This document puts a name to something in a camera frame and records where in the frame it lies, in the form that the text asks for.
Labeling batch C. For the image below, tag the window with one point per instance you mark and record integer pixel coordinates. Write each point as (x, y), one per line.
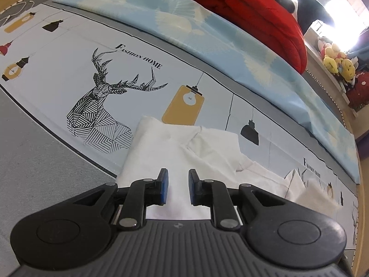
(351, 3)

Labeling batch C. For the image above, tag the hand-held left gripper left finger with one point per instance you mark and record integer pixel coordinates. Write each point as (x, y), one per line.
(165, 186)

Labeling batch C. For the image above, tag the light blue patterned sheet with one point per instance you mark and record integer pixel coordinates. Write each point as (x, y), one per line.
(178, 14)

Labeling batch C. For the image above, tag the red folded blanket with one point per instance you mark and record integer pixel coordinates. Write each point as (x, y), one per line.
(253, 14)

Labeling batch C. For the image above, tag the yellow plush toy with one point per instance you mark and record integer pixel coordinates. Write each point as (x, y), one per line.
(333, 57)

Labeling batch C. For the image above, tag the white garment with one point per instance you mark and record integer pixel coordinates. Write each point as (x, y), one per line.
(178, 153)

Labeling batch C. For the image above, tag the windowsill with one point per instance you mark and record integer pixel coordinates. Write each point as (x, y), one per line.
(323, 78)

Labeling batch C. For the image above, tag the yellow-faced plush doll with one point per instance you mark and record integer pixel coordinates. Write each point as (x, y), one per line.
(348, 69)

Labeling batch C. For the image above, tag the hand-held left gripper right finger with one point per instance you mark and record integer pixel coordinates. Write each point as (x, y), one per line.
(192, 186)

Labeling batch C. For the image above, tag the deer printed bed sheet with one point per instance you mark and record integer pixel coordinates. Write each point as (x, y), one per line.
(57, 72)

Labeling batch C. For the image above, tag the dark red cushion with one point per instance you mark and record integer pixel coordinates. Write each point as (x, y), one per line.
(360, 89)

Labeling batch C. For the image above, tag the dark teal cloth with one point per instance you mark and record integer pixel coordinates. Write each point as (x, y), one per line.
(312, 5)

